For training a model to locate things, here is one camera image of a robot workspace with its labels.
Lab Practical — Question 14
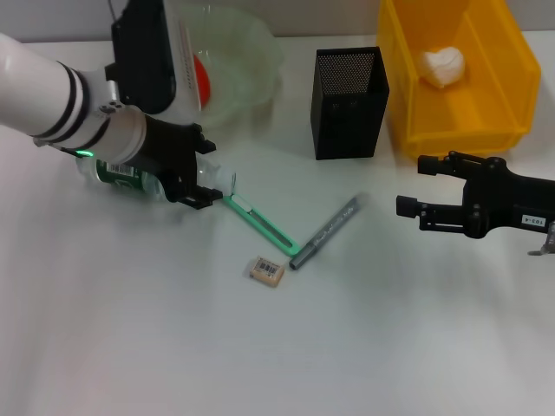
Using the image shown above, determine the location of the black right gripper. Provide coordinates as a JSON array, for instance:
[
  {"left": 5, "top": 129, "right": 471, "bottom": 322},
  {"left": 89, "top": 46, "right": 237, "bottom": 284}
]
[{"left": 395, "top": 149, "right": 555, "bottom": 239}]

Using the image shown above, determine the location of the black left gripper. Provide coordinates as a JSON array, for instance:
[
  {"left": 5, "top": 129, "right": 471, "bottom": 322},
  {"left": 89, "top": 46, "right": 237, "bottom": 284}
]
[{"left": 134, "top": 114, "right": 225, "bottom": 211}]

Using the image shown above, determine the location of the clear green-label water bottle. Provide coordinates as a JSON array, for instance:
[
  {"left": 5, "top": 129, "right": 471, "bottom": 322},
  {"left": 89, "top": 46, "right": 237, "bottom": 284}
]
[{"left": 75, "top": 153, "right": 238, "bottom": 205}]

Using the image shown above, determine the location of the orange fruit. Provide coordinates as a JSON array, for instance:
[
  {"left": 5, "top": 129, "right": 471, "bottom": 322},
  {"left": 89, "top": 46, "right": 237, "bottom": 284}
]
[{"left": 193, "top": 54, "right": 213, "bottom": 109}]

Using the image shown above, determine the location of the white paper ball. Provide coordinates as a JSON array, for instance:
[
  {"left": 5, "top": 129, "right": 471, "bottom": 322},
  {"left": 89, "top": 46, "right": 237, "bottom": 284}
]
[{"left": 418, "top": 46, "right": 467, "bottom": 90}]

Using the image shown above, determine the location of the green utility knife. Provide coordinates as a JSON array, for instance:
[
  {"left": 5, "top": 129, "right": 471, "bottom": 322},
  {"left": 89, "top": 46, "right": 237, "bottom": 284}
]
[{"left": 223, "top": 193, "right": 301, "bottom": 257}]

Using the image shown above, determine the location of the black mesh pen holder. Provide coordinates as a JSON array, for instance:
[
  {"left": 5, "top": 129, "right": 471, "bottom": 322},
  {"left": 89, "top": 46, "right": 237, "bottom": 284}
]
[{"left": 310, "top": 46, "right": 390, "bottom": 160}]

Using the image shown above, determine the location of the grey marker pen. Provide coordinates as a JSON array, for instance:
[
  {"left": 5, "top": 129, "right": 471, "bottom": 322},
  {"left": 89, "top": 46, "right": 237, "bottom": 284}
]
[{"left": 289, "top": 195, "right": 361, "bottom": 272}]

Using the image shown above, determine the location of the green glass fruit bowl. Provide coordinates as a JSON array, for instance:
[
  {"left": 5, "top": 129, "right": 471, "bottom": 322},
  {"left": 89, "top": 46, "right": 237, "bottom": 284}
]
[{"left": 173, "top": 3, "right": 283, "bottom": 131}]

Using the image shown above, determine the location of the beige barcode eraser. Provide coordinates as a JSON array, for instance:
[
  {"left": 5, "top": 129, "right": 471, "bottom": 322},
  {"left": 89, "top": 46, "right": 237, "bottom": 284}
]
[{"left": 249, "top": 255, "right": 286, "bottom": 288}]

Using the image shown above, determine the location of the yellow plastic bin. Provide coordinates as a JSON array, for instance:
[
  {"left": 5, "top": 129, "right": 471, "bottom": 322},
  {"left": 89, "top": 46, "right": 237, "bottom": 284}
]
[{"left": 375, "top": 0, "right": 542, "bottom": 165}]

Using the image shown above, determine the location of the right arm cable plug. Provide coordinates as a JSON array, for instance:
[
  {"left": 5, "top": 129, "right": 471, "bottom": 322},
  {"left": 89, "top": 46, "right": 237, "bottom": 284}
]
[{"left": 527, "top": 220, "right": 555, "bottom": 257}]

